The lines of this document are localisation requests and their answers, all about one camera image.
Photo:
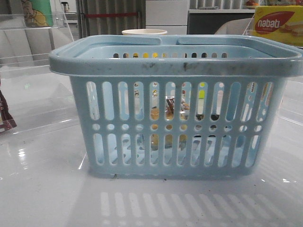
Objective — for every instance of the clear acrylic left shelf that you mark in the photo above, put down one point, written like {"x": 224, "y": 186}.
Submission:
{"x": 24, "y": 50}

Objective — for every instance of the brown snack bag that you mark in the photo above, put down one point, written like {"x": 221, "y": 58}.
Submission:
{"x": 7, "y": 122}

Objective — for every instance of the light blue plastic basket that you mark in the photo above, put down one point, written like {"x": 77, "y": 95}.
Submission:
{"x": 232, "y": 83}

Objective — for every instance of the green cartoon snack package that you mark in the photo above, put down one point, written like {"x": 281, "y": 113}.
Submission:
{"x": 37, "y": 13}

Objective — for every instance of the yellow nabati wafer box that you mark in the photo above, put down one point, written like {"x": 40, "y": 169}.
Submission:
{"x": 279, "y": 23}

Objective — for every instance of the bread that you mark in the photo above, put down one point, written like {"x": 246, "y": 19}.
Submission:
{"x": 170, "y": 113}

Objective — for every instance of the white drawer cabinet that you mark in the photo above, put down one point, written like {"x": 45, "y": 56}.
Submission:
{"x": 169, "y": 15}

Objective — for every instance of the white paper cup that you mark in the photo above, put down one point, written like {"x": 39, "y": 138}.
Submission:
{"x": 144, "y": 31}

